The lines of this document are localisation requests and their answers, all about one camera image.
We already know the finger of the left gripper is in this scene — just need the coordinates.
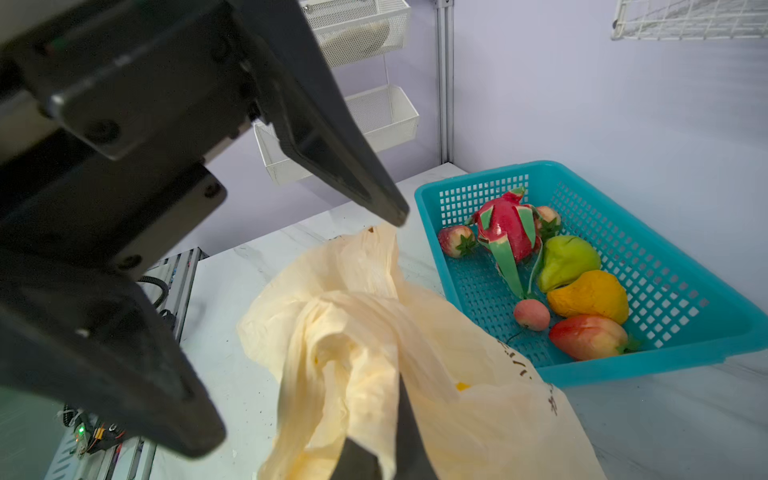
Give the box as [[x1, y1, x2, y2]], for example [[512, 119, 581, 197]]
[[1, 250, 226, 458], [231, 1, 409, 226]]

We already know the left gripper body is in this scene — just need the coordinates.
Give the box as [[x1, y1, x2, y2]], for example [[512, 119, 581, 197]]
[[1, 1, 278, 282]]

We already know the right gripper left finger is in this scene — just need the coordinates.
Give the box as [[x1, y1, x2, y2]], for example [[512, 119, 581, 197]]
[[330, 438, 382, 480]]

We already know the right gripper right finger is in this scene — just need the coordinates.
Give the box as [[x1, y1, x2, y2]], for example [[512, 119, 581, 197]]
[[394, 378, 438, 480]]

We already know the beige plastic bag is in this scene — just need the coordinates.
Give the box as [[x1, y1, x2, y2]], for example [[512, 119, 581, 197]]
[[237, 224, 604, 479]]

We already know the white mesh lower shelf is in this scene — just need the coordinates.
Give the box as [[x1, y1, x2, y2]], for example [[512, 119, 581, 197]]
[[253, 84, 420, 186]]

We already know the white mesh shelf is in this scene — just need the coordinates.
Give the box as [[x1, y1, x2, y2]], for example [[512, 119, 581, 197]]
[[299, 0, 411, 68], [253, 84, 420, 186]]

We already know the white mesh upper shelf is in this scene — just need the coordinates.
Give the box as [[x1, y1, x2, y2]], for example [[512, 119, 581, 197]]
[[299, 0, 411, 68]]

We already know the beige cloth in shelf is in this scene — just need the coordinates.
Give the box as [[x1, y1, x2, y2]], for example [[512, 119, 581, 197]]
[[320, 21, 390, 67]]

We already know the small pink peach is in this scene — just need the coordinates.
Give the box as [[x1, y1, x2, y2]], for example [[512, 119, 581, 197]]
[[513, 299, 551, 332]]

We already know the red dragon fruit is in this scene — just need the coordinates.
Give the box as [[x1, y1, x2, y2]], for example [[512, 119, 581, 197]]
[[465, 187, 542, 300]]

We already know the orange mango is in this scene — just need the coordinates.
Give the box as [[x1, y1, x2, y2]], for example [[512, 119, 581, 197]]
[[546, 270, 629, 325]]

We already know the green pear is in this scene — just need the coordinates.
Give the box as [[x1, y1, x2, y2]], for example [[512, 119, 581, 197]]
[[537, 235, 601, 293]]

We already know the teal plastic basket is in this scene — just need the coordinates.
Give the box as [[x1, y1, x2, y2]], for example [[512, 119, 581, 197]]
[[413, 159, 768, 389]]

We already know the aluminium front rail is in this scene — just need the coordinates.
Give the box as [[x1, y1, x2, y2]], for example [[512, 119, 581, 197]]
[[45, 247, 207, 480]]

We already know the white wire wall basket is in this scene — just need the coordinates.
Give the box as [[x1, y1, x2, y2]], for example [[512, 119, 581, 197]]
[[611, 0, 767, 41]]

